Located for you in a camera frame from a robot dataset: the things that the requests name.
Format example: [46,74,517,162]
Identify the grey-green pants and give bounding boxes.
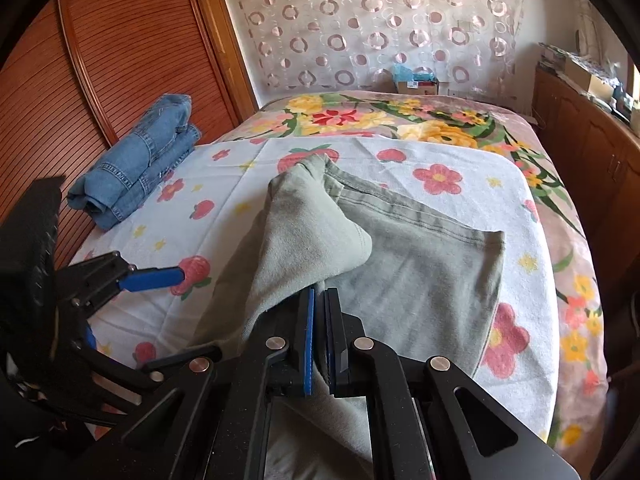
[188,153,507,480]

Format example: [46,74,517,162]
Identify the folded blue jeans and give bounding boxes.
[66,93,201,231]

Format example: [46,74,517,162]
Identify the white floral bed sheet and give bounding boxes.
[77,143,538,434]

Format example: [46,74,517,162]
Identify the pink floral blanket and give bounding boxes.
[213,91,608,476]

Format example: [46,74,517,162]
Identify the wooden louvered wardrobe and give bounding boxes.
[0,0,260,271]

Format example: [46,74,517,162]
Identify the wooden side cabinet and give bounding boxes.
[532,66,639,292]

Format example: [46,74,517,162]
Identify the sheer circle-pattern curtain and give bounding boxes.
[226,0,524,102]

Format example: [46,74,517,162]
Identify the cardboard box with blue bag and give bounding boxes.
[392,64,439,96]

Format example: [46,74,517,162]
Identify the cardboard box on cabinet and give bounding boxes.
[564,58,614,102]

